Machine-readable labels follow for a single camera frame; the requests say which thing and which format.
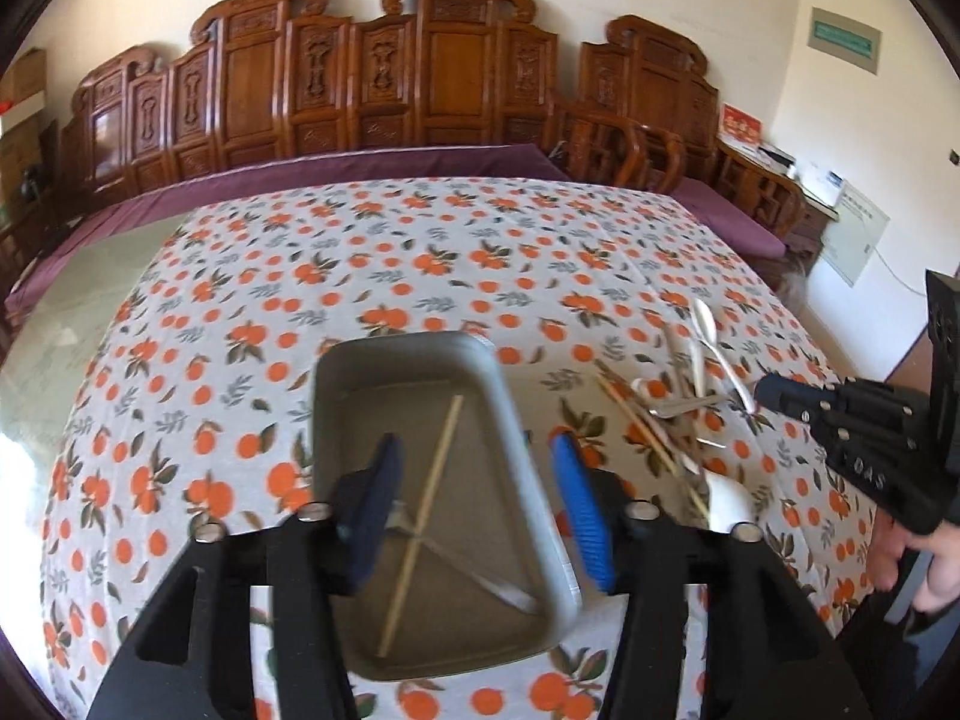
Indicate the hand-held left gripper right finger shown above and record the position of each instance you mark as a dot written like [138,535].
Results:
[581,499]

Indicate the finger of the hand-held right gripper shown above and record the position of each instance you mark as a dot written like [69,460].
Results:
[780,394]

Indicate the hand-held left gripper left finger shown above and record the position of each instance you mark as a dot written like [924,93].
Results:
[379,499]

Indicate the wooden chopstick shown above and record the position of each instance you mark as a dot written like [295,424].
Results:
[660,450]
[637,409]
[431,487]

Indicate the grey metal tray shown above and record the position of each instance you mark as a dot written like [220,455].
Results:
[480,480]

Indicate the metal fork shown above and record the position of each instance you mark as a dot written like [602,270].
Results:
[480,574]
[675,409]

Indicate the long white plastic spoon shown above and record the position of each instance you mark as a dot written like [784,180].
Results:
[705,319]

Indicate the person's right hand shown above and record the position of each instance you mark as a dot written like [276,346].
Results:
[937,570]

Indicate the wooden side cabinet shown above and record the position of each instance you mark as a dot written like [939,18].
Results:
[814,221]

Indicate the white board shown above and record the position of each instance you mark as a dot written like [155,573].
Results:
[855,232]

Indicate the white box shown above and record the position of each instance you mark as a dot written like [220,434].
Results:
[825,184]

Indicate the person's dark trousers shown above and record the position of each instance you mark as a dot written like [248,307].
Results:
[900,667]

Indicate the white device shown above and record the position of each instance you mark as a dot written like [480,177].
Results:
[776,156]

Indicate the orange fruit print tablecloth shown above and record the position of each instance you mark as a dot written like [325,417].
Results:
[450,255]

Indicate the red sign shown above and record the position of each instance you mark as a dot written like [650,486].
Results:
[741,124]

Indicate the purple cloth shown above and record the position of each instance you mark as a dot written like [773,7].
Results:
[375,165]

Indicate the cardboard boxes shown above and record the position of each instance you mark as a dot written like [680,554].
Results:
[22,86]

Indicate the green wall sign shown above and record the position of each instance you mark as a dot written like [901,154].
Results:
[846,40]

